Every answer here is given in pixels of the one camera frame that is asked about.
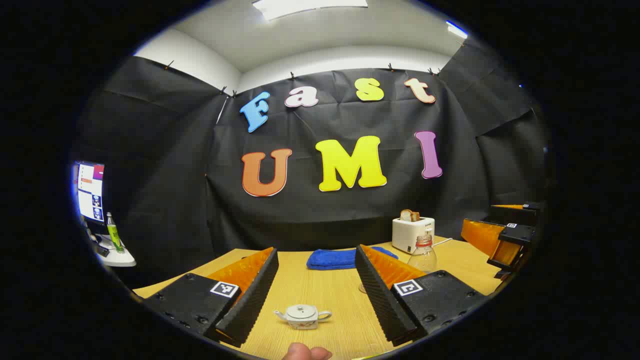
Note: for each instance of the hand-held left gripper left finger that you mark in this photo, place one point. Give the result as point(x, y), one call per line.
point(252, 295)

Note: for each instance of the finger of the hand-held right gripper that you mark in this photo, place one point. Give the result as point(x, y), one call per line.
point(530, 209)
point(515, 234)

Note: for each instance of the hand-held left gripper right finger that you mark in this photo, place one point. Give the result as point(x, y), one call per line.
point(380, 300)

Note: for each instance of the white ceramic teacup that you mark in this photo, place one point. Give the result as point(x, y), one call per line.
point(302, 324)

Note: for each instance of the clear plastic water bottle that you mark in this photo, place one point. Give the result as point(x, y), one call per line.
point(422, 257)

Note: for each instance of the green drink bottle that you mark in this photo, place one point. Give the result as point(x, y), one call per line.
point(114, 235)

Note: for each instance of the blue folded towel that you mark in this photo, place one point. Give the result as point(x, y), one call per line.
point(330, 259)

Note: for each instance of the white toaster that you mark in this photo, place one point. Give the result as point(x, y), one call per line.
point(412, 235)

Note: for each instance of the bread slice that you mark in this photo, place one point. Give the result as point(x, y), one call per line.
point(409, 215)

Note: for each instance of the white side desk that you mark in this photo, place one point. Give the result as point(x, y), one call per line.
point(120, 259)

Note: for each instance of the computer monitor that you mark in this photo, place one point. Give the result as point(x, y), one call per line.
point(90, 192)

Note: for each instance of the narrow ceiling light strip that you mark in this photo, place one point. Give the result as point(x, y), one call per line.
point(456, 30)

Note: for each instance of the large ceiling light panel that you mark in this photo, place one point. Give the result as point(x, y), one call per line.
point(310, 7)

